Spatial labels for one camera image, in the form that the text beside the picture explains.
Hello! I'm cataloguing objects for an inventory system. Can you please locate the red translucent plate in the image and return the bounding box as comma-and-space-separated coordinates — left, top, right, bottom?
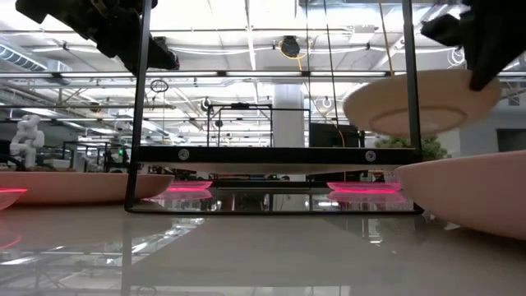
166, 180, 214, 192
0, 187, 28, 211
326, 181, 403, 195

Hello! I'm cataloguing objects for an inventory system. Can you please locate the black metal dish rack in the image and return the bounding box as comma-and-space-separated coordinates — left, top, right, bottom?
124, 0, 424, 215

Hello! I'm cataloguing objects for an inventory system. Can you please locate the yellow cable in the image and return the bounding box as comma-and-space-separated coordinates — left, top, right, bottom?
376, 0, 396, 79

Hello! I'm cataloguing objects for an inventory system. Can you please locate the pink plate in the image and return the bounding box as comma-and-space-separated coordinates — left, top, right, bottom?
395, 150, 526, 241
0, 171, 175, 206

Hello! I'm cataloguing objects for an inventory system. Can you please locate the white pillar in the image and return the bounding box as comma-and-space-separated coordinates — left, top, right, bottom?
273, 84, 306, 148

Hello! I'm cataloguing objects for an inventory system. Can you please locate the long black cable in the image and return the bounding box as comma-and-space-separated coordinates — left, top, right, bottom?
322, 0, 342, 132

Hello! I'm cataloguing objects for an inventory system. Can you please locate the black computer monitor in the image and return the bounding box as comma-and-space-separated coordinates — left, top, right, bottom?
308, 122, 362, 148

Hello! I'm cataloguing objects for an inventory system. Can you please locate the white humanoid robot figure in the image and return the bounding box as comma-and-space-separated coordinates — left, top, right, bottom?
8, 113, 45, 168

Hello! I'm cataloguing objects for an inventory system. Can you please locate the black background rig frame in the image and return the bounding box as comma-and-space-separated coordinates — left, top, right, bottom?
206, 102, 273, 148

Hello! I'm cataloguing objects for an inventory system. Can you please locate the black ceiling cable reel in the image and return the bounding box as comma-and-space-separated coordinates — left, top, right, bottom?
279, 35, 302, 59

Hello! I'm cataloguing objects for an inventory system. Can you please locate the green potted succulent plant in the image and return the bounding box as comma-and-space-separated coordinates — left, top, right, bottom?
374, 135, 449, 162

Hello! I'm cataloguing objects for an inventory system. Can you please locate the white coiled cable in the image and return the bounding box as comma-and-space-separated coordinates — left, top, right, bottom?
446, 47, 468, 70

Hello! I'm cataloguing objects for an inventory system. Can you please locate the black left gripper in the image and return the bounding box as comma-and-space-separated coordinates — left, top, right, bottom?
15, 0, 181, 77

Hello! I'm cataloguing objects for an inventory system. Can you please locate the beige plate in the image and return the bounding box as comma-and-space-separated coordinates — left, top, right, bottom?
343, 68, 502, 139

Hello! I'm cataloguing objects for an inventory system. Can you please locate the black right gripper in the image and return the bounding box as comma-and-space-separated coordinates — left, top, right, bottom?
419, 0, 526, 92

